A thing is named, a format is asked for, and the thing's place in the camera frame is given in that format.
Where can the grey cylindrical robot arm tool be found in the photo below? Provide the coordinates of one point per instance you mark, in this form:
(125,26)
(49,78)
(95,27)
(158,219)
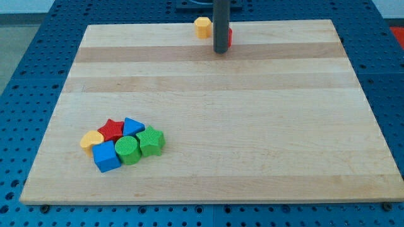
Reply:
(221,18)

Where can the green star block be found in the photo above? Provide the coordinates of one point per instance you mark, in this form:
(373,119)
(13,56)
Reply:
(151,141)

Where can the blue triangle block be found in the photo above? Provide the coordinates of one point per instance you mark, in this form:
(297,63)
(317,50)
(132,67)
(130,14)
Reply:
(132,127)

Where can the light wooden board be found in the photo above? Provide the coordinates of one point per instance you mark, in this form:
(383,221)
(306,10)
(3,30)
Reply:
(280,118)

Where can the green cylinder block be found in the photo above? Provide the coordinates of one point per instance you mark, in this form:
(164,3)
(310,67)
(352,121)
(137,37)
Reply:
(128,150)

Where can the red block behind tool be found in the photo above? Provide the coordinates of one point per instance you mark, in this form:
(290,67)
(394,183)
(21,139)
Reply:
(230,33)

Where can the yellow hexagon block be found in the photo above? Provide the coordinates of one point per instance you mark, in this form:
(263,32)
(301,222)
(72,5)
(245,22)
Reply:
(203,27)

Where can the red star block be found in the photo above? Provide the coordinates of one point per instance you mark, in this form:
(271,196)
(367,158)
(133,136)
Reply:
(112,130)

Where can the blue cube block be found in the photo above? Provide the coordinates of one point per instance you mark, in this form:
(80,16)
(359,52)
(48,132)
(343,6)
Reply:
(105,157)

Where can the yellow heart block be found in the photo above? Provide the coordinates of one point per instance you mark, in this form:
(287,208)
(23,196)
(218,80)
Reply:
(90,139)

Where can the black bolt front left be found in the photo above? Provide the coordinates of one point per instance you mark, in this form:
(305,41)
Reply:
(44,208)

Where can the black bolt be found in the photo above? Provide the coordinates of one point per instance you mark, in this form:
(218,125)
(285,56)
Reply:
(387,206)
(44,208)

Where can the black bolt front right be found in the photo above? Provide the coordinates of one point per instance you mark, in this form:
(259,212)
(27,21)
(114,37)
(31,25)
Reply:
(387,206)

